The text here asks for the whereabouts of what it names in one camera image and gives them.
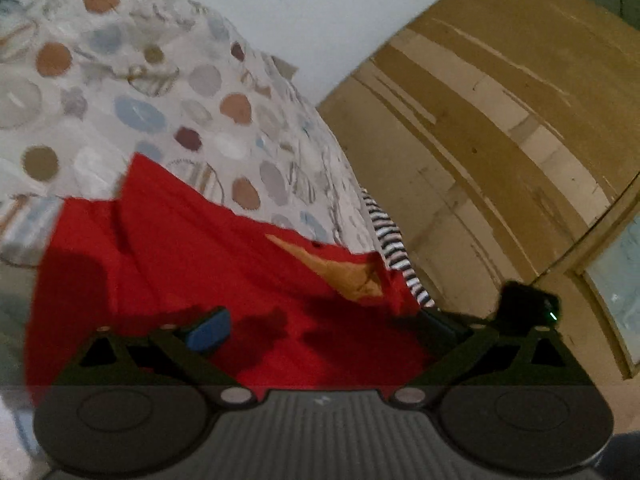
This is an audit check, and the circle patterned duvet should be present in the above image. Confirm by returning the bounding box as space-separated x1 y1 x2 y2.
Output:
0 0 382 272

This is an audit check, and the worn wooden board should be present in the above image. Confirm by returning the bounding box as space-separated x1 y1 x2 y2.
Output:
317 0 640 382

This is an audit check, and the red knit sweater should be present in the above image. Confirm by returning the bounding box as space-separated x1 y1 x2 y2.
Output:
22 152 440 407

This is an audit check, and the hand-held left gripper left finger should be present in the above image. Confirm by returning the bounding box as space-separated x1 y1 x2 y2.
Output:
65 306 259 409

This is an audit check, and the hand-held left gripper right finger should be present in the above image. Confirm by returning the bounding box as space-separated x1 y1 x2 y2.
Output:
392 308 599 409

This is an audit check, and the glass panel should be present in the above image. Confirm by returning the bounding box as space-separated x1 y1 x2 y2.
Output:
582 212 640 368

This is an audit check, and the striped bedsheet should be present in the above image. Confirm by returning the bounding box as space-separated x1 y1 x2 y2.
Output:
361 187 437 309

